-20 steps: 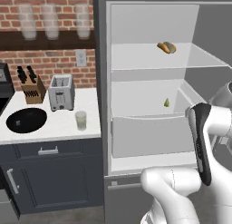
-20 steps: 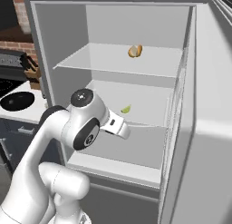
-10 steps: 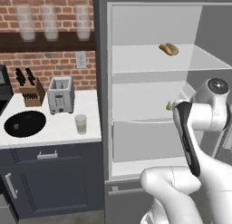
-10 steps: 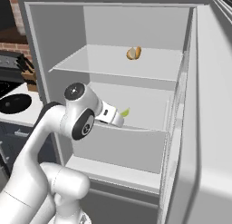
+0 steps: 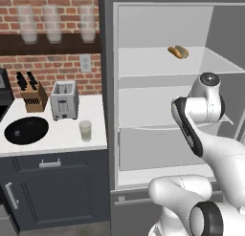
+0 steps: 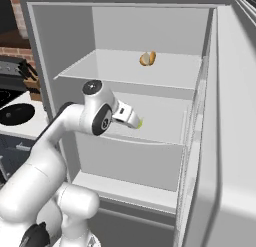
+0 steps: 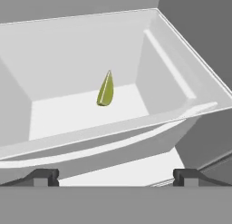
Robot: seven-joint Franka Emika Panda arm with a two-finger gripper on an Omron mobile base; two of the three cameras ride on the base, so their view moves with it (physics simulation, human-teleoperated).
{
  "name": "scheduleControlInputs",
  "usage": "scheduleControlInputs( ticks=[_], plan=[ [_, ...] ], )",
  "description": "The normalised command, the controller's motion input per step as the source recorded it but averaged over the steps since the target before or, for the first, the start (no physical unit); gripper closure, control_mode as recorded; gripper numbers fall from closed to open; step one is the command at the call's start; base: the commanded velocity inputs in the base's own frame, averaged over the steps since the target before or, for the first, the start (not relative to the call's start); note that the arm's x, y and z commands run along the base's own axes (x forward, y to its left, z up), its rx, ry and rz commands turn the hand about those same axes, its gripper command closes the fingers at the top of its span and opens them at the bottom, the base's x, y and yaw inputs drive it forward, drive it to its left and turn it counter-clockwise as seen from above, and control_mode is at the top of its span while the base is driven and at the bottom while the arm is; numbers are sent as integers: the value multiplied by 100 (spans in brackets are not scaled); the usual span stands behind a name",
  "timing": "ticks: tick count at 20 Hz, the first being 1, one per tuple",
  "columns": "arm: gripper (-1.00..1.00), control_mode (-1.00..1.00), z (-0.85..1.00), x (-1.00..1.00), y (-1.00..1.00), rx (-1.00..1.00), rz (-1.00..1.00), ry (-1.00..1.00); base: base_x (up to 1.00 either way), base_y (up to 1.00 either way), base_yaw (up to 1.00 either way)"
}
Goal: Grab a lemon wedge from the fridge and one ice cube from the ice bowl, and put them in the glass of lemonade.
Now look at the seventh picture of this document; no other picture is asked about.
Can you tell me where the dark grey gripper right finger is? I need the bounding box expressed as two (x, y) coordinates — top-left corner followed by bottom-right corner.
(172, 168), (232, 188)

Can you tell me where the yellow-green lemon wedge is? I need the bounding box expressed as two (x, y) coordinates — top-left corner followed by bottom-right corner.
(96, 69), (115, 107)

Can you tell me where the white fridge drawer bin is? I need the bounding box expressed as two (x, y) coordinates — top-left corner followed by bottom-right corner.
(0, 7), (232, 186)

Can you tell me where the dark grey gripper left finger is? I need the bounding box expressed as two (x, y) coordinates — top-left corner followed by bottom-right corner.
(0, 168), (60, 188)

